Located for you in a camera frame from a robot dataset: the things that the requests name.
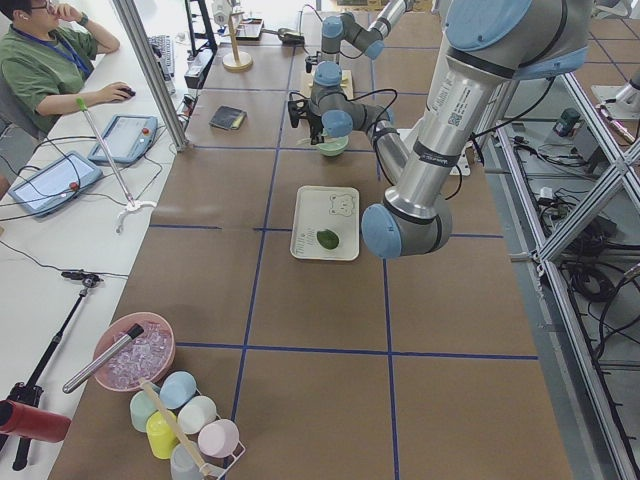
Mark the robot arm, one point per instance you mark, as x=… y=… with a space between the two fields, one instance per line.
x=367 y=41
x=484 y=44

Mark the light green bowl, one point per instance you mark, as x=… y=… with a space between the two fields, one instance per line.
x=332 y=147

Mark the pink ice bowl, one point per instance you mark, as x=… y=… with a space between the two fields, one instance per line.
x=148 y=356

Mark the metal ice scoop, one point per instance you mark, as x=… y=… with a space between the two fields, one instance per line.
x=286 y=36

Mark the bamboo cutting board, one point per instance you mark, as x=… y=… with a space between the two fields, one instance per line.
x=306 y=83

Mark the dark wooden glass tray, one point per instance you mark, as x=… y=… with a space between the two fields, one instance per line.
x=249 y=29

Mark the wooden mug tree stand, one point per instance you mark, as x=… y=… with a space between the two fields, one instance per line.
x=236 y=61

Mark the white bear print tray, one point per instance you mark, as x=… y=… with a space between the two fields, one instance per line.
x=319 y=208

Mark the grey folded cloth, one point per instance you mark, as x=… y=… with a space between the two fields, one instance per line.
x=228 y=118

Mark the far blue teach pendant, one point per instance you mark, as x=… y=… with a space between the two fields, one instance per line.
x=128 y=137

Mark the blue teach pendant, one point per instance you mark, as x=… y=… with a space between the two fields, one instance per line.
x=57 y=184
x=128 y=137

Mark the reacher grabber stick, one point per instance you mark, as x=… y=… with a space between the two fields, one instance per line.
x=101 y=153

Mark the person in green shirt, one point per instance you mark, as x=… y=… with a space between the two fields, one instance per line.
x=47 y=55

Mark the near blue teach pendant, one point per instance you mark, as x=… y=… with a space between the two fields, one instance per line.
x=57 y=184

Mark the blue cup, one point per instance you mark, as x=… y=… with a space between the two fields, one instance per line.
x=178 y=388

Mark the white cup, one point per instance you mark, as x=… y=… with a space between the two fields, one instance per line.
x=196 y=414

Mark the pink cup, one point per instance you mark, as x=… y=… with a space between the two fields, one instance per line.
x=219 y=438

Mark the green cup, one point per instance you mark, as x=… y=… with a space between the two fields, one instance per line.
x=141 y=408

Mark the yellow cup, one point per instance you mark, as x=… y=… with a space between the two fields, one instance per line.
x=160 y=436

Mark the grey cup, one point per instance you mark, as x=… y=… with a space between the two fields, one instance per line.
x=182 y=466

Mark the black tripod stick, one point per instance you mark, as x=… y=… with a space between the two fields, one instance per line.
x=30 y=392

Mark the red bottle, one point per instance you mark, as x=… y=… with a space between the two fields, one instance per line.
x=26 y=421

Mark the aluminium frame post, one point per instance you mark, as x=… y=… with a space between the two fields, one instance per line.
x=134 y=28

